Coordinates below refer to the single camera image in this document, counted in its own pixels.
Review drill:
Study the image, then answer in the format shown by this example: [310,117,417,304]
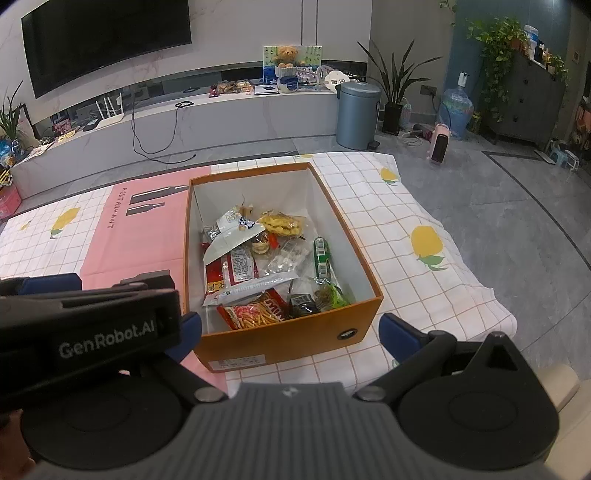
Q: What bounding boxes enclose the black television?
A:
[21,0,192,99]

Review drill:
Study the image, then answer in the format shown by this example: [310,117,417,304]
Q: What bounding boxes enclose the red stick snack packet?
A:
[216,288,291,330]

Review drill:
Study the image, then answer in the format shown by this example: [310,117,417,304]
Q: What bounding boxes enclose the dark hair dryer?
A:
[402,122,435,146]

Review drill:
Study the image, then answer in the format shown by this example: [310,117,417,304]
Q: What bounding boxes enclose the white router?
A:
[95,92,126,131]

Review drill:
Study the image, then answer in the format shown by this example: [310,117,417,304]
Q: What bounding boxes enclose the small white stools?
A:
[547,141,583,171]

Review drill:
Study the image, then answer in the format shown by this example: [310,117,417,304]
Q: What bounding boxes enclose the pink space heater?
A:
[427,122,451,164]

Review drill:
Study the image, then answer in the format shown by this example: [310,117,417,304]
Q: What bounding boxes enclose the green picture board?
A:
[262,45,322,84]

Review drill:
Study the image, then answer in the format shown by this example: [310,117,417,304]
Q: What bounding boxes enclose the grey trash can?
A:
[335,80,383,151]

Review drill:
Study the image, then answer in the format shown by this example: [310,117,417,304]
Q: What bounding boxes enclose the grey marble tv bench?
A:
[9,60,370,199]

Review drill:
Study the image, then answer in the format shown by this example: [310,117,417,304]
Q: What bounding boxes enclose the pile of small snacks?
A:
[208,79,254,97]

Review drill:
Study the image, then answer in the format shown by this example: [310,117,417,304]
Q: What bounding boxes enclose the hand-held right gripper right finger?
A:
[353,314,529,402]

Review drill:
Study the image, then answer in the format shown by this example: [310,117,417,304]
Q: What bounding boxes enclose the yellow snack packet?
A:
[256,210,308,238]

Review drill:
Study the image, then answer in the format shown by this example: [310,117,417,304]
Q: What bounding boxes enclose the green sausage stick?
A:
[313,236,333,282]

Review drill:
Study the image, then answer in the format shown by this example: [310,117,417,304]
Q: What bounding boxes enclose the lemon print tablecloth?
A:
[0,150,518,384]

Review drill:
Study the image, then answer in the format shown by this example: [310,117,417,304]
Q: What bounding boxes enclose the tall potted leaf plant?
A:
[358,39,444,137]

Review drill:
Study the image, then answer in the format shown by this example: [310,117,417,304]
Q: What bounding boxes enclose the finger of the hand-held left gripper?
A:
[119,271,175,291]
[0,272,84,298]

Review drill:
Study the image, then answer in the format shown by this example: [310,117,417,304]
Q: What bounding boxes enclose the green brown clear snack packet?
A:
[314,279,352,312]

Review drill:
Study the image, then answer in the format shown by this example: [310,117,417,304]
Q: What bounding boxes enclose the blue water jug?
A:
[441,71,475,140]

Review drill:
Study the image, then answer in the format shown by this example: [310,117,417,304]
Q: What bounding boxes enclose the grey seed snack packet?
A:
[203,208,266,266]

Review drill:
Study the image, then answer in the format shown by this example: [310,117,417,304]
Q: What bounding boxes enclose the red packet with white label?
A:
[222,247,259,284]

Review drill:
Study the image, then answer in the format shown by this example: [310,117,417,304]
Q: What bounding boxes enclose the grey drawer cabinet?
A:
[485,53,568,148]

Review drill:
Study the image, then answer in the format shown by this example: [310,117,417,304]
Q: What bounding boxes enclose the bushy green plant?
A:
[466,16,527,123]

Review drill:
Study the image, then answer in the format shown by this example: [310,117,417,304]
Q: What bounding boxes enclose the potted grass plant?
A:
[0,80,28,153]

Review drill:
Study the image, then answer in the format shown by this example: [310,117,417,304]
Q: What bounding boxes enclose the orange cardboard box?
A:
[184,161,384,374]

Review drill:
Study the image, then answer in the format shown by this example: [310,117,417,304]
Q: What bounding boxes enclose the brown pastry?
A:
[249,231,278,257]

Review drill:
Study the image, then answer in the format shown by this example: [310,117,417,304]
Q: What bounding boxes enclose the black cable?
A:
[130,90,197,162]

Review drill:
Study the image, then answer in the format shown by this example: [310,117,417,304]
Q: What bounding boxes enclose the pink table mat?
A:
[78,159,315,384]

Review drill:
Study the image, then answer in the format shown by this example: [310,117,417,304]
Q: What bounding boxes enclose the pink storage box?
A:
[0,185,23,221]

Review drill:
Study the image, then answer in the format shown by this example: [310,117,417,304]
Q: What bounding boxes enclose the beige cushion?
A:
[536,364,580,467]

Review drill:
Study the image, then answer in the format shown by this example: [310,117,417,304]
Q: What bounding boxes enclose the white round plug board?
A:
[323,68,349,93]

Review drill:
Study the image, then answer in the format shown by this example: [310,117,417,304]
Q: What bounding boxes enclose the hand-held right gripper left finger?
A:
[152,313,229,404]

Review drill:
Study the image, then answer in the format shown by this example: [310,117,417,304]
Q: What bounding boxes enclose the red packet with yellow label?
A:
[205,258,229,296]

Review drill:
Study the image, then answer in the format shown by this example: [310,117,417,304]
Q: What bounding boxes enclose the brown teddy bear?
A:
[272,45,301,69]

